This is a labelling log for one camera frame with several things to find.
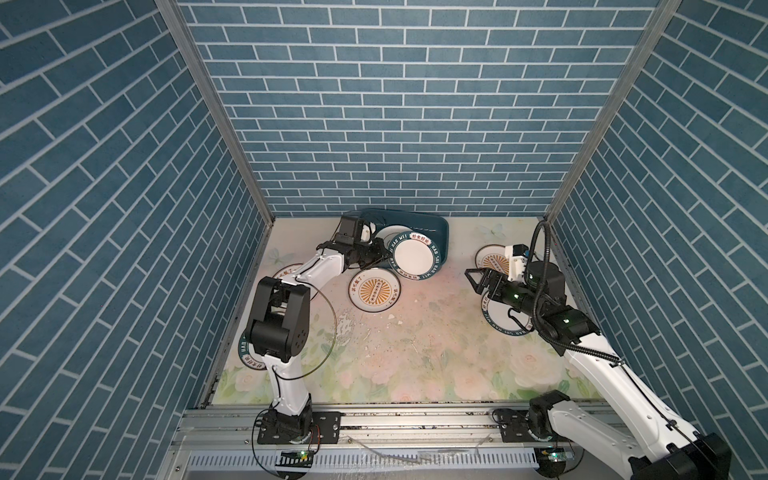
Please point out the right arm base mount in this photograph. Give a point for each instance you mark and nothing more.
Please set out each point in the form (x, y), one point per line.
(516, 426)

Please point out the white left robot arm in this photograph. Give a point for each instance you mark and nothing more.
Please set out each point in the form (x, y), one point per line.
(278, 321)

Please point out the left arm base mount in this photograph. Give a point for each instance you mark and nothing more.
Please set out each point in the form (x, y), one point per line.
(276, 428)

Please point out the right orange sunburst plate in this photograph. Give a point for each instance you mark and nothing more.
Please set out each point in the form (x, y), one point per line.
(492, 256)

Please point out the green rim text plate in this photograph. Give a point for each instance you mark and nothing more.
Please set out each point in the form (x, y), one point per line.
(504, 319)
(415, 256)
(247, 355)

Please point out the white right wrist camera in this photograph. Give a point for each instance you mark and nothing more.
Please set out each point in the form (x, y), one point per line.
(517, 257)

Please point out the left orange sunburst plate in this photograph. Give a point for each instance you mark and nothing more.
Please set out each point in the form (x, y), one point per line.
(285, 273)

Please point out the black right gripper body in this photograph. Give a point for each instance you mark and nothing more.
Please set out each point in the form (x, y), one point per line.
(515, 294)

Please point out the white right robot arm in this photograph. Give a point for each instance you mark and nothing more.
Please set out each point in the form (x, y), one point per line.
(660, 444)

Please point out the middle orange sunburst plate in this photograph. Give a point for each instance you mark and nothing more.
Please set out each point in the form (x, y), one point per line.
(374, 290)

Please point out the orange sunburst plate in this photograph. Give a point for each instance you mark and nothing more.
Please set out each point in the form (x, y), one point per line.
(374, 290)
(285, 273)
(492, 256)

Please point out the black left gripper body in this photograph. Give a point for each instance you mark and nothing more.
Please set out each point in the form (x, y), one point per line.
(366, 254)

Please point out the aluminium front rail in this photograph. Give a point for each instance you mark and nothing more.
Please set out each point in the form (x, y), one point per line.
(443, 441)

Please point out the teal plastic bin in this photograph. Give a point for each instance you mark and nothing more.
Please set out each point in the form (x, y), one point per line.
(434, 226)

